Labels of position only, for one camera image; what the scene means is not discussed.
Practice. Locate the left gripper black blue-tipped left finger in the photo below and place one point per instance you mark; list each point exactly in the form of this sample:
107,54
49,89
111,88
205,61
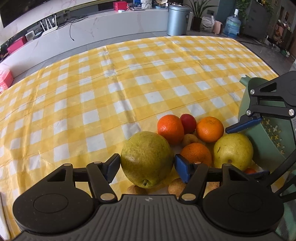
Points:
67,198

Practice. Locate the yellow pear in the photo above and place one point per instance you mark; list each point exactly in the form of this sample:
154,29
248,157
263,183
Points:
235,149

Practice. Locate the orange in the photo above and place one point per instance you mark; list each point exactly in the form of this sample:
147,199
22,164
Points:
171,128
197,153
209,129

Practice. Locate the small yellow fruit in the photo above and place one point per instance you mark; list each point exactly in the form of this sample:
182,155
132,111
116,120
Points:
189,139

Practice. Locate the pink small bin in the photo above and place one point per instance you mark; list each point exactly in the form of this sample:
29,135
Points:
217,27

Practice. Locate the white plastic bag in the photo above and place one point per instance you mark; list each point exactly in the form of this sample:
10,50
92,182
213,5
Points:
207,24

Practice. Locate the blue water jug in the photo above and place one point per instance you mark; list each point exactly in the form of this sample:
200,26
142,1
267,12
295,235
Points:
232,25

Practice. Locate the dark grey cabinet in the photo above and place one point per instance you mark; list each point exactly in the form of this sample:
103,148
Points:
257,20

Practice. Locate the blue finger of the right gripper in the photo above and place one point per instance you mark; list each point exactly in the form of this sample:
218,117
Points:
244,123

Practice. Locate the potted green plant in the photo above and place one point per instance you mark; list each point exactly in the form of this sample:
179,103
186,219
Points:
198,7

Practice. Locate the brown longan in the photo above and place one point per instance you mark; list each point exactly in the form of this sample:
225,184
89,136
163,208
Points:
135,190
176,187

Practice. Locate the black television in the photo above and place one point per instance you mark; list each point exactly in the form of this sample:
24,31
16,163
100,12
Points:
13,9

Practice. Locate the white wifi router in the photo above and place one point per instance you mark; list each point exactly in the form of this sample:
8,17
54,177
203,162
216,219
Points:
48,26

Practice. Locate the grey metal trash can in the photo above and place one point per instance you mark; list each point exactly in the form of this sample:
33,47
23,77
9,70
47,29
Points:
177,20

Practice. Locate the yellow checkered tablecloth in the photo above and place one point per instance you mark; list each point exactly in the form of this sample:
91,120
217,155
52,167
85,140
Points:
83,108

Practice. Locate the pink box on floor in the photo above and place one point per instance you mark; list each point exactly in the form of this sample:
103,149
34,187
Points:
6,78

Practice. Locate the red box on bench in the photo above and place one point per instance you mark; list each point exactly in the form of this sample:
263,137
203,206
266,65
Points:
120,5

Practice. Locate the large green pear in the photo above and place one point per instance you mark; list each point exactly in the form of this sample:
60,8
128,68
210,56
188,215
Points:
146,159

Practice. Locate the small red cherry tomato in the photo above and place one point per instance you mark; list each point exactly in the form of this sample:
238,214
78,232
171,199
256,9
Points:
250,171

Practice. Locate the pink box on bench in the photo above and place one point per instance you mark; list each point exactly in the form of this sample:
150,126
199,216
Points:
17,44

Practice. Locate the green colander bowl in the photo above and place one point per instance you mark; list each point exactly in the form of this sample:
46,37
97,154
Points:
273,139

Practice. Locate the white marble tv bench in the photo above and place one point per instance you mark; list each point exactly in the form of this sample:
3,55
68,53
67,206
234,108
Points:
94,28

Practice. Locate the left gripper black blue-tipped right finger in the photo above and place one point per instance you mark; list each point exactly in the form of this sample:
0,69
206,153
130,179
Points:
229,199

